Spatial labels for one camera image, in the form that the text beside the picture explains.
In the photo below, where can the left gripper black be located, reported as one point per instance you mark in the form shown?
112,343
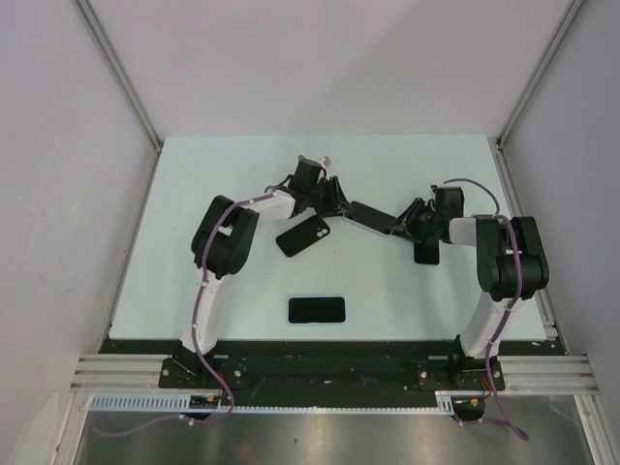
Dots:
338,202

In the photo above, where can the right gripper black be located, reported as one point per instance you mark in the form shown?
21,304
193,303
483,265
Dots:
405,227

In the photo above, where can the purple phone case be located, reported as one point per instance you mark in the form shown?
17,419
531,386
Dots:
358,226

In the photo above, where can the black phone case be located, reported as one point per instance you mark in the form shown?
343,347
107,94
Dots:
302,236

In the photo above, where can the blue-edged black phone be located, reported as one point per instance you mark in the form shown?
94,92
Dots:
317,310

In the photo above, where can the light blue phone case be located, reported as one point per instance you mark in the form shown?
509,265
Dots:
290,311

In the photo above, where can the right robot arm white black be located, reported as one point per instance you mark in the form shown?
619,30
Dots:
511,265

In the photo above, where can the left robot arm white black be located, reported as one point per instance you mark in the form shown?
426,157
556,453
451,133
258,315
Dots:
224,238

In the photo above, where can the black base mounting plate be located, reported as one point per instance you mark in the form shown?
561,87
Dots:
357,375

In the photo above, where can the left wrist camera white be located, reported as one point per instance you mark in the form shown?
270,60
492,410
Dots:
323,164

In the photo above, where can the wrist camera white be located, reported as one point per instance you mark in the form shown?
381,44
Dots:
323,164
436,186

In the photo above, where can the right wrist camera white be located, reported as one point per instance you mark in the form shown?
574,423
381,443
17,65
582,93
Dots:
436,186

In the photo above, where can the right side aluminium rail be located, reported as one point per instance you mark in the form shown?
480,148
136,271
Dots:
537,273

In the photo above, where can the left aluminium frame post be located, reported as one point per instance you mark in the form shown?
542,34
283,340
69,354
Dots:
100,37

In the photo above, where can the aluminium frame post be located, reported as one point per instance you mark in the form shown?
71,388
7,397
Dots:
100,37
543,65

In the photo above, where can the right aluminium frame post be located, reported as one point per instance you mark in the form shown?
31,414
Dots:
543,65

